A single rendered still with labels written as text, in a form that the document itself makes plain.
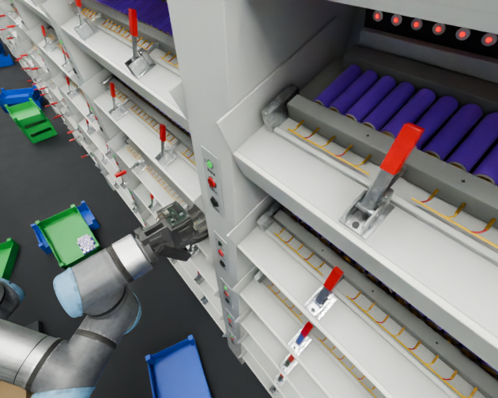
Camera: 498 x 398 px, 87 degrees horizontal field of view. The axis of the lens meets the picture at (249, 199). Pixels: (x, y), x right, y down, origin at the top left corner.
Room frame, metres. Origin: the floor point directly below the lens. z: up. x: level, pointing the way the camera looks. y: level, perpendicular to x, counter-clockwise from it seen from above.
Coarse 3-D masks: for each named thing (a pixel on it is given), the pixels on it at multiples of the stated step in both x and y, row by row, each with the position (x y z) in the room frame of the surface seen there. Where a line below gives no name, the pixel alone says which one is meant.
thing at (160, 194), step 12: (120, 132) 0.80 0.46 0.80; (108, 144) 0.76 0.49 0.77; (120, 144) 0.79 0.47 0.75; (120, 156) 0.75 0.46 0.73; (132, 156) 0.73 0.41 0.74; (144, 180) 0.62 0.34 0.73; (156, 180) 0.61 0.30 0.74; (156, 192) 0.57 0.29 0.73; (168, 204) 0.52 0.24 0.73; (180, 204) 0.51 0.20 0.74; (204, 240) 0.39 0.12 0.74; (204, 252) 0.36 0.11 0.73
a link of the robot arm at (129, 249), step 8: (120, 240) 0.31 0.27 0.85; (128, 240) 0.31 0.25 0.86; (136, 240) 0.32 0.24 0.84; (120, 248) 0.29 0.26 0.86; (128, 248) 0.29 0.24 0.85; (136, 248) 0.29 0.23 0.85; (120, 256) 0.27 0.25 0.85; (128, 256) 0.27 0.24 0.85; (136, 256) 0.28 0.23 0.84; (144, 256) 0.28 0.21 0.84; (128, 264) 0.26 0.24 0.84; (136, 264) 0.26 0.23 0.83; (144, 264) 0.27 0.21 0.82; (136, 272) 0.25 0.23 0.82; (144, 272) 0.26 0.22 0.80
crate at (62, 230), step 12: (60, 216) 0.96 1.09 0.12; (72, 216) 0.97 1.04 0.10; (48, 228) 0.89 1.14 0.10; (60, 228) 0.90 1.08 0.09; (72, 228) 0.91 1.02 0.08; (84, 228) 0.92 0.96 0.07; (48, 240) 0.81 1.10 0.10; (60, 240) 0.83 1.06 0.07; (72, 240) 0.84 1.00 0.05; (96, 240) 0.83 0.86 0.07; (60, 252) 0.77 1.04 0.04; (72, 252) 0.78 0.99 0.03; (96, 252) 0.80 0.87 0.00; (60, 264) 0.68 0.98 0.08; (72, 264) 0.71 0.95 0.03
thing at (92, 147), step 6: (90, 144) 1.30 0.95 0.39; (96, 150) 1.30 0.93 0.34; (96, 156) 1.25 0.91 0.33; (102, 156) 1.24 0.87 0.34; (102, 162) 1.17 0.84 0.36; (108, 162) 1.18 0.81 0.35; (108, 168) 1.14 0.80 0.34; (114, 168) 1.13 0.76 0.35; (114, 174) 1.09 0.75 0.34; (120, 180) 1.04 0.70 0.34; (120, 186) 1.00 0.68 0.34; (126, 186) 0.98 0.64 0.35; (126, 192) 0.95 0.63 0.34; (132, 204) 0.84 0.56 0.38
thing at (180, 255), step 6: (168, 246) 0.34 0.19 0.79; (156, 252) 0.32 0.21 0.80; (162, 252) 0.32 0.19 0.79; (168, 252) 0.32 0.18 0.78; (174, 252) 0.33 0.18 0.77; (180, 252) 0.34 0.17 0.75; (186, 252) 0.36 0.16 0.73; (174, 258) 0.33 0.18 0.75; (180, 258) 0.34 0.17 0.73; (186, 258) 0.35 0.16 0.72
